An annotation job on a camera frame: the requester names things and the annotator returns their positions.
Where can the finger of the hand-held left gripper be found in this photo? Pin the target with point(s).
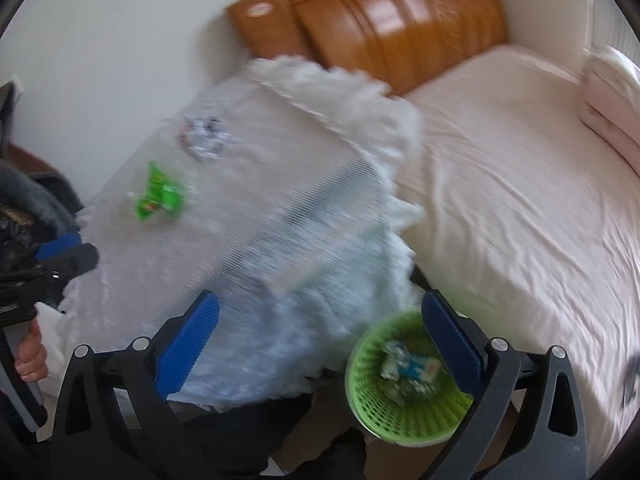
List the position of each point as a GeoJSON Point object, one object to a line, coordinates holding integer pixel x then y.
{"type": "Point", "coordinates": [60, 245]}
{"type": "Point", "coordinates": [75, 260]}

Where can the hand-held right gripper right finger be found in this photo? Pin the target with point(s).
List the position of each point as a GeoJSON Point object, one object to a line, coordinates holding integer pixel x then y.
{"type": "Point", "coordinates": [450, 345]}

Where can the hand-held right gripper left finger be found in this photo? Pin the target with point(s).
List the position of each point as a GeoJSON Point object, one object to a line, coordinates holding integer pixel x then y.
{"type": "Point", "coordinates": [187, 345]}

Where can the blue and white milk carton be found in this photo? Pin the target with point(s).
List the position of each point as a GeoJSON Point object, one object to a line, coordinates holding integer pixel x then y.
{"type": "Point", "coordinates": [415, 365]}

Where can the green plastic waste basket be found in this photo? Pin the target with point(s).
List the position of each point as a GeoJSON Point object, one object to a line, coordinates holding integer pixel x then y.
{"type": "Point", "coordinates": [380, 410]}

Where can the green and white wrapper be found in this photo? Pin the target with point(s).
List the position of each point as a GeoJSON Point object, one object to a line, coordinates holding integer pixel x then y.
{"type": "Point", "coordinates": [160, 195]}

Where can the red and silver wrapper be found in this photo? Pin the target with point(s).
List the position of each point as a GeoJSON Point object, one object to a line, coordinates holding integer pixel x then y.
{"type": "Point", "coordinates": [202, 137]}

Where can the person's left hand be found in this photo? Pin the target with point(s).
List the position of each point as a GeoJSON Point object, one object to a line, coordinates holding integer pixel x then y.
{"type": "Point", "coordinates": [32, 355]}

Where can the white cloth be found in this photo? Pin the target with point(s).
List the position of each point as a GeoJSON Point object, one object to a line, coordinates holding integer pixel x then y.
{"type": "Point", "coordinates": [52, 320]}

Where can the grey fleece robe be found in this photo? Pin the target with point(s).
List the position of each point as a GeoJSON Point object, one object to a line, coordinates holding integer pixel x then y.
{"type": "Point", "coordinates": [30, 190]}

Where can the person's dark trousers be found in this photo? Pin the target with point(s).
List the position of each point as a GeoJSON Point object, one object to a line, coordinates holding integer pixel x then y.
{"type": "Point", "coordinates": [250, 435]}

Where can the bed with pink sheet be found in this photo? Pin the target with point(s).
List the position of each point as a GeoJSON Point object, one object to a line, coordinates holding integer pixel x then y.
{"type": "Point", "coordinates": [525, 210]}

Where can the wooden headboard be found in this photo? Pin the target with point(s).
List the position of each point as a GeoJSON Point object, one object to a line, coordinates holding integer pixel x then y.
{"type": "Point", "coordinates": [400, 25]}

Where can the white radiator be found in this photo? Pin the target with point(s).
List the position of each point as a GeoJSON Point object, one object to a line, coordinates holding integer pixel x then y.
{"type": "Point", "coordinates": [620, 25]}

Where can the wooden headboard side post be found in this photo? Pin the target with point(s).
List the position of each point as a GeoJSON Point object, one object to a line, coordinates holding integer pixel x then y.
{"type": "Point", "coordinates": [265, 30]}

